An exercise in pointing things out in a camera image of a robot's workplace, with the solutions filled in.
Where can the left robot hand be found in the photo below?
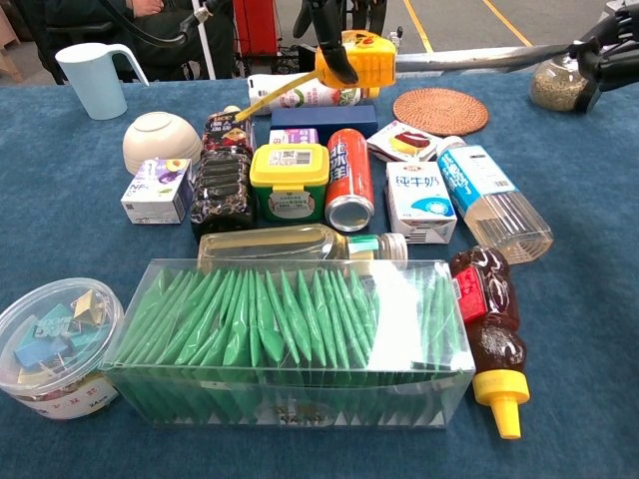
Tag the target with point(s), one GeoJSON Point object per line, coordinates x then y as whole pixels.
{"type": "Point", "coordinates": [334, 50]}

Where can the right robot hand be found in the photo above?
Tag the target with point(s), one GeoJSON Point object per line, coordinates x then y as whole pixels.
{"type": "Point", "coordinates": [619, 55]}

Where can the yellow tape measure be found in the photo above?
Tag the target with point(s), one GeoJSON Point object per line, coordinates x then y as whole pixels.
{"type": "Point", "coordinates": [369, 60]}

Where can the white yogurt drink bottle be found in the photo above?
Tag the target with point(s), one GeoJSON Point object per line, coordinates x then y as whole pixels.
{"type": "Point", "coordinates": [299, 100]}

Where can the white power strip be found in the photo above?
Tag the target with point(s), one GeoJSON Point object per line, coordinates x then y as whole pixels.
{"type": "Point", "coordinates": [395, 37]}

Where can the navy blue rectangular box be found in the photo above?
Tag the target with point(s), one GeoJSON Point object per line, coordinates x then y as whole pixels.
{"type": "Point", "coordinates": [324, 120]}

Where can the glass jar of grains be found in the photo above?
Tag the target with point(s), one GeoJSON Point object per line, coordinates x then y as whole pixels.
{"type": "Point", "coordinates": [554, 90]}

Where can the red cabinet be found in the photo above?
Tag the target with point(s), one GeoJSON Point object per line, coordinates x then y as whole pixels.
{"type": "Point", "coordinates": [257, 25]}

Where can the small purple pink box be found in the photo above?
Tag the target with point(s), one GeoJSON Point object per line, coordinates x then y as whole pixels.
{"type": "Point", "coordinates": [294, 136]}

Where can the white red snack packet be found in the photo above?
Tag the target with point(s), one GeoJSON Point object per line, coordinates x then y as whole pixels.
{"type": "Point", "coordinates": [404, 142]}

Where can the round woven rattan coaster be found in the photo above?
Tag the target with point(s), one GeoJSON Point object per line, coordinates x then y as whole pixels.
{"type": "Point", "coordinates": [439, 112]}

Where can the orange soda can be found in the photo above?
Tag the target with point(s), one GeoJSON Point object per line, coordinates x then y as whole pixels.
{"type": "Point", "coordinates": [349, 174]}

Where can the blue table cloth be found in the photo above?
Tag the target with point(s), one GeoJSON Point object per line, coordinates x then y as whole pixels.
{"type": "Point", "coordinates": [574, 199]}

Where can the green tub with yellow lid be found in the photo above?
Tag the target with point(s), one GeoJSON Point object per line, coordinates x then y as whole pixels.
{"type": "Point", "coordinates": [289, 199]}

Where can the seated person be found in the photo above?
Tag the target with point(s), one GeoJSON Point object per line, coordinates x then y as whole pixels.
{"type": "Point", "coordinates": [165, 60]}

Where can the white blue milk carton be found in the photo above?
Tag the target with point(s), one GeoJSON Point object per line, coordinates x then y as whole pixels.
{"type": "Point", "coordinates": [419, 199]}

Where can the dark coffee drink bottle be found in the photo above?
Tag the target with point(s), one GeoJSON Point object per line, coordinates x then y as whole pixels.
{"type": "Point", "coordinates": [222, 184]}

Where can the clear bottle with blue label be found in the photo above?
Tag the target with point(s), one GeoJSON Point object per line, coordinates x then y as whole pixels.
{"type": "Point", "coordinates": [489, 194]}

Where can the beige upturned bowl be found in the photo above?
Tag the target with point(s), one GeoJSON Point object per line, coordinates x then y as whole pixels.
{"type": "Point", "coordinates": [160, 137]}

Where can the pale yellow liquid bottle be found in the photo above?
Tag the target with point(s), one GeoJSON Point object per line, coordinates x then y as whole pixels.
{"type": "Point", "coordinates": [279, 244]}

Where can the purple white juice carton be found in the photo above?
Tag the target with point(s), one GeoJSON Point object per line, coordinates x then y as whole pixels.
{"type": "Point", "coordinates": [157, 192]}

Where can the light blue plastic pitcher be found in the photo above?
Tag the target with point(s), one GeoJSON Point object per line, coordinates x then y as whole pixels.
{"type": "Point", "coordinates": [95, 85]}

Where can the black office chair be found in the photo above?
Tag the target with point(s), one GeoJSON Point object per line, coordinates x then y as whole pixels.
{"type": "Point", "coordinates": [75, 27]}

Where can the clear box of green sachets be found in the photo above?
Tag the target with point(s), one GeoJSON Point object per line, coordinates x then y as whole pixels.
{"type": "Point", "coordinates": [289, 339]}

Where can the honey squeeze bottle yellow nozzle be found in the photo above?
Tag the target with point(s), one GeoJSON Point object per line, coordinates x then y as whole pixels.
{"type": "Point", "coordinates": [491, 319]}

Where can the light wooden furniture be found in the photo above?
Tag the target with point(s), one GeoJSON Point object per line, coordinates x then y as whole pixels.
{"type": "Point", "coordinates": [7, 45]}

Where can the round tub of binder clips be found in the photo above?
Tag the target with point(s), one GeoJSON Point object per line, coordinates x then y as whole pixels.
{"type": "Point", "coordinates": [55, 344]}

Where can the white frame pole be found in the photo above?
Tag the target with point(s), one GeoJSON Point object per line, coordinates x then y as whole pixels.
{"type": "Point", "coordinates": [205, 50]}

